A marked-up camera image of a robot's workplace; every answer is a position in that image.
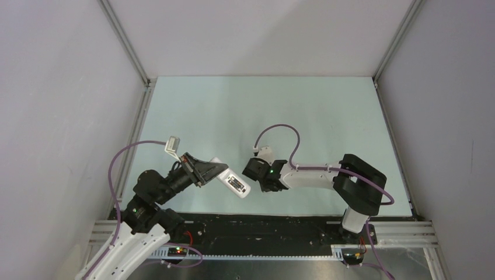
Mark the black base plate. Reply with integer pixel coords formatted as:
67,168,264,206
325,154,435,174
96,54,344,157
112,211,378,257

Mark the white remote control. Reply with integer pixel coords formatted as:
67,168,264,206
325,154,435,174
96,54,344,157
215,166,251,198

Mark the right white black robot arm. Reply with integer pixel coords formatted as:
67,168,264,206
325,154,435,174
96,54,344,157
242,154,387,244

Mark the right aluminium frame rail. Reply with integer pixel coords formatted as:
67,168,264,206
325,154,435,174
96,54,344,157
372,0,426,218

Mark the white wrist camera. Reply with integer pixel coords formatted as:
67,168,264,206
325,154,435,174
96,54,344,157
253,146,275,165
164,136,180,162

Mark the AAA battery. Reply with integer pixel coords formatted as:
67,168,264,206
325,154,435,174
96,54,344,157
228,176,245,193

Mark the left aluminium frame rail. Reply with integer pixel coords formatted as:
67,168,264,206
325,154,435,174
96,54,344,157
98,0,156,202

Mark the right controller board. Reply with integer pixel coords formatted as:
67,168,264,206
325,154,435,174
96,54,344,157
342,253,364,267

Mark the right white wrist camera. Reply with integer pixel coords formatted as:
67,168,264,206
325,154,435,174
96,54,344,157
253,146,275,165

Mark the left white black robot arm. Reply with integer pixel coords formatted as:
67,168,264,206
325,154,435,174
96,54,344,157
75,153,228,279

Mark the grey slotted cable duct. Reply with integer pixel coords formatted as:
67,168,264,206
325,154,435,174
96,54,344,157
148,246,343,261

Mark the aluminium frame rail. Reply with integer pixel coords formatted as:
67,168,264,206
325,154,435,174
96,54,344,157
372,0,426,218
98,0,156,202

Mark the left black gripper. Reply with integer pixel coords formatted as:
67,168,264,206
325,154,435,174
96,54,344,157
156,151,229,204

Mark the left controller board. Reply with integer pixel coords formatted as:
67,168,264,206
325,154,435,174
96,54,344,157
167,247,189,257

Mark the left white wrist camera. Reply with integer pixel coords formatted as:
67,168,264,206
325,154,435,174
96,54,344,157
164,136,180,162

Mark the controller board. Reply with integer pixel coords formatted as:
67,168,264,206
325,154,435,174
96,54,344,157
342,253,364,267
167,247,189,257

